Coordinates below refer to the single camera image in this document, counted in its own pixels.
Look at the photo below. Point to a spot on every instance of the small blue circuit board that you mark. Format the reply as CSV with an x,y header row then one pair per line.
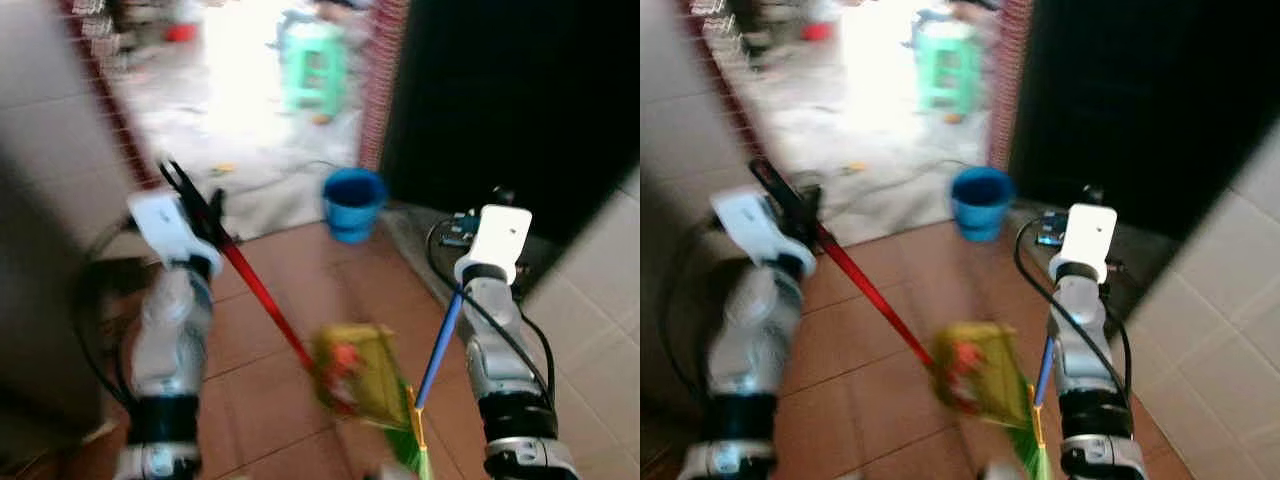
x,y
458,230
1048,230

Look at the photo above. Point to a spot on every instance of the green plastic stool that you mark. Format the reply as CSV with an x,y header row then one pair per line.
x,y
950,45
315,45

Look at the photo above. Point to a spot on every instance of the red wrapper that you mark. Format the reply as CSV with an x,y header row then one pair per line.
x,y
965,358
345,358

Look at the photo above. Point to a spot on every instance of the blue plastic bucket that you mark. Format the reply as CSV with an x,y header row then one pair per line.
x,y
352,205
982,205

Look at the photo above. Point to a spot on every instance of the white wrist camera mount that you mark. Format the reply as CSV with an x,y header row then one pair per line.
x,y
755,220
1090,240
500,240
165,225

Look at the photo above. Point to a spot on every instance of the small green yellow toy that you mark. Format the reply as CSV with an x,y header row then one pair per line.
x,y
855,167
222,168

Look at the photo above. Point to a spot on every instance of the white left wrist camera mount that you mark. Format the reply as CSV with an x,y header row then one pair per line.
x,y
165,225
755,220

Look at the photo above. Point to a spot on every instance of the red plastic bowl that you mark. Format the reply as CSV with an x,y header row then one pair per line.
x,y
180,33
817,32

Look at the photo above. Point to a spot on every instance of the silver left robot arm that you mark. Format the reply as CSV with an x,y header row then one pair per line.
x,y
170,340
750,340

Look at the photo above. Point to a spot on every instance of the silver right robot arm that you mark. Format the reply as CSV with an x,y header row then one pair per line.
x,y
1080,340
495,340

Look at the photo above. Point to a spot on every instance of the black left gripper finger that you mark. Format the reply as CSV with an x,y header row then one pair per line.
x,y
790,182
175,182
192,180
768,178

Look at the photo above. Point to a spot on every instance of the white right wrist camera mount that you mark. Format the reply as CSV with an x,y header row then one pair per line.
x,y
500,240
1090,240

